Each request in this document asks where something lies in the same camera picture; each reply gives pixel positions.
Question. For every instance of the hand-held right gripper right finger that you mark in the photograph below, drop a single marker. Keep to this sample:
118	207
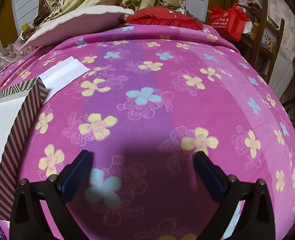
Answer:
210	177

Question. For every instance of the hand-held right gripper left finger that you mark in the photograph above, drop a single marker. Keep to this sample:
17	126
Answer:
77	171

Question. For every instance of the striped cardboard box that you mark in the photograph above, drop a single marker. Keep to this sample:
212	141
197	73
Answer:
17	142

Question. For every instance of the pink floral bedsheet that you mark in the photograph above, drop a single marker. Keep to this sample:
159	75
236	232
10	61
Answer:
150	105

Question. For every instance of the white paper sheet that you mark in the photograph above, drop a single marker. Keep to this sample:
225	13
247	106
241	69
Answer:
62	75

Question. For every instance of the clear plastic bag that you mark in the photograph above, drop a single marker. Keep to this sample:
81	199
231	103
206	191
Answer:
10	52

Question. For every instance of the wooden chair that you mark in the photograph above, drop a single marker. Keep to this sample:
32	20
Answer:
260	42

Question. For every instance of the white pillow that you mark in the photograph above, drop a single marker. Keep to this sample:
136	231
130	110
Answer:
75	22

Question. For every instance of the red shopping bag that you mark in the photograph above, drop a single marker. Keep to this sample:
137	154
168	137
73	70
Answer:
227	22

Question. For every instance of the red cushion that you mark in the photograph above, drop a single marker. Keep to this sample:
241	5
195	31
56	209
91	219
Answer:
162	17

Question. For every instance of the white slatted panel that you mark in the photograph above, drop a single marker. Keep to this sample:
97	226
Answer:
25	2

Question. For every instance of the pink floral curtain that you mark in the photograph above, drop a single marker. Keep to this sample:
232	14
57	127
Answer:
292	17

